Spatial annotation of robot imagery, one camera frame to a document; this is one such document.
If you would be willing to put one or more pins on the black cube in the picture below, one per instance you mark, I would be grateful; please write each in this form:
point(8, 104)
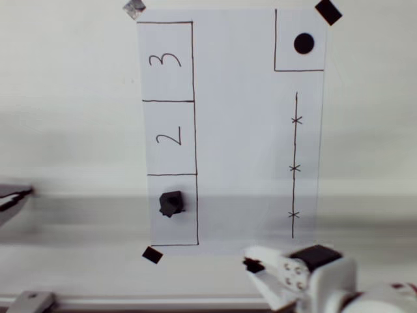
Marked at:
point(171, 202)

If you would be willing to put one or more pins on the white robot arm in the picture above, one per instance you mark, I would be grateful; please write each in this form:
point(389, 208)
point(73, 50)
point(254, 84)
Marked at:
point(374, 301)

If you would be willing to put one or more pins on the black tape piece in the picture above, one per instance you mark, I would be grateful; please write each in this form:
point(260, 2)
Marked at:
point(152, 255)
point(329, 12)

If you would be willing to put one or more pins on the white paper sheet with drawn boxes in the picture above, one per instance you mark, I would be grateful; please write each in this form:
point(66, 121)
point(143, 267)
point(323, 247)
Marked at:
point(234, 130)

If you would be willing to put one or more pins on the black round sticker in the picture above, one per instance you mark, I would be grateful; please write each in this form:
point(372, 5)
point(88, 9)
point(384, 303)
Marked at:
point(304, 43)

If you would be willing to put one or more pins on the grey tape piece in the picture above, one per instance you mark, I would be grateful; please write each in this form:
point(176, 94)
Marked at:
point(134, 9)

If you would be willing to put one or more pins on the grey metal bracket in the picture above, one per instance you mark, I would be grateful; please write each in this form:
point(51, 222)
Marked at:
point(31, 301)

